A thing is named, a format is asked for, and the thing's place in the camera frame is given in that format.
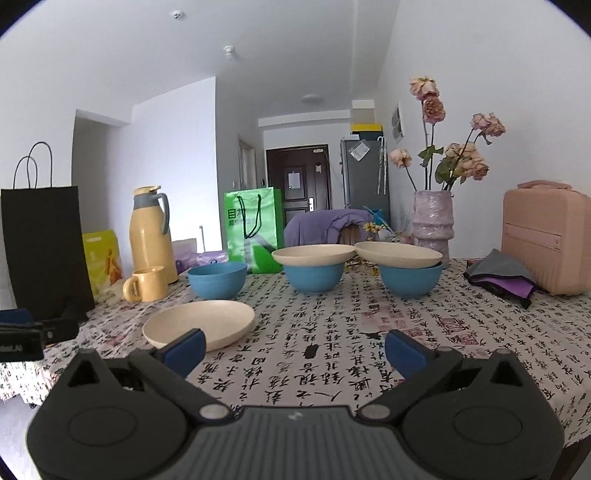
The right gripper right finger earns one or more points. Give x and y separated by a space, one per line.
424 371

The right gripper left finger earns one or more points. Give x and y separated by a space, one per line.
165 371

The beige plate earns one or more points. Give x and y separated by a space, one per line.
223 322
314 255
398 255

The blue bowl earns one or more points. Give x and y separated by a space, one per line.
411 283
217 281
314 279

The black paper bag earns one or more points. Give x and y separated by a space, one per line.
43 245

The yellow mug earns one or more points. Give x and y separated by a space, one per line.
145 285

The purple tissue pack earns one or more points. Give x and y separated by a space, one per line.
186 256

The yellow snack packet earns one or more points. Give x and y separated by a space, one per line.
102 261

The calligraphy print tablecloth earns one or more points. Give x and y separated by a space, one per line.
329 349

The yellow thermos jug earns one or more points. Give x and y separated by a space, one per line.
149 232

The grey purple folded cloth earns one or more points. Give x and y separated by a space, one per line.
504 276

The purple textured vase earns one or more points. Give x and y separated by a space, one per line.
433 221

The yellow flower branch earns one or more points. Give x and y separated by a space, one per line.
356 233

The chair with purple blanket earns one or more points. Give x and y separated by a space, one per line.
322 226

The green paper bag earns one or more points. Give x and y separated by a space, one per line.
254 223

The pink small suitcase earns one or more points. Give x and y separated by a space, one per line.
546 226

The grey refrigerator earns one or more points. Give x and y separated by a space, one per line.
364 175

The dark entrance door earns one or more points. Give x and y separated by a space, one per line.
302 176

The yellow box on fridge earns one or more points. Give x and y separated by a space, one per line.
359 128

